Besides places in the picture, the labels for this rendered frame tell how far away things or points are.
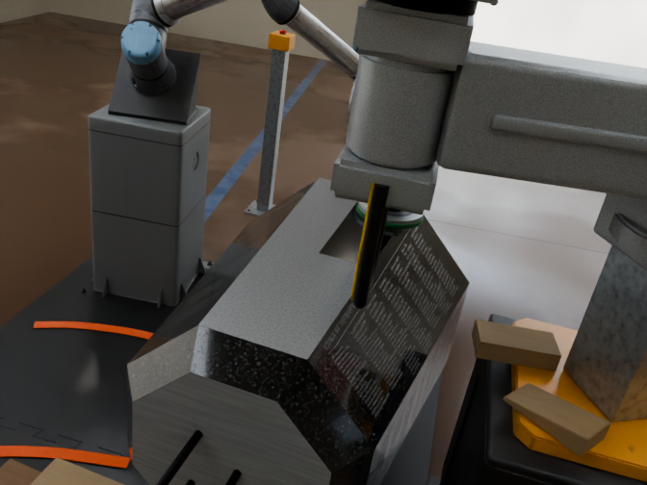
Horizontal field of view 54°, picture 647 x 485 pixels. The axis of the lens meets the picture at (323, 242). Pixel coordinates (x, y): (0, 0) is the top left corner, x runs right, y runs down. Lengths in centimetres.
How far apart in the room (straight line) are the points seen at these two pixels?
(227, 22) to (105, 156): 623
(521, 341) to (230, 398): 73
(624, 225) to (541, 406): 43
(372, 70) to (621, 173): 51
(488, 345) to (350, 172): 62
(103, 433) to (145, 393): 91
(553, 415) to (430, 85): 76
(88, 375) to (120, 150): 91
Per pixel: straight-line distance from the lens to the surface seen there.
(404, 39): 115
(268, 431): 140
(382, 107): 119
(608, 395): 160
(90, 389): 258
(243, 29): 884
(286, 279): 161
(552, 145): 126
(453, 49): 115
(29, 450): 238
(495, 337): 165
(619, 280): 154
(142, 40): 259
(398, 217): 199
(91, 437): 240
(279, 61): 366
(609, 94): 126
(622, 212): 148
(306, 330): 144
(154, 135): 267
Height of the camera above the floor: 170
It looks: 27 degrees down
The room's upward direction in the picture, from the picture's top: 9 degrees clockwise
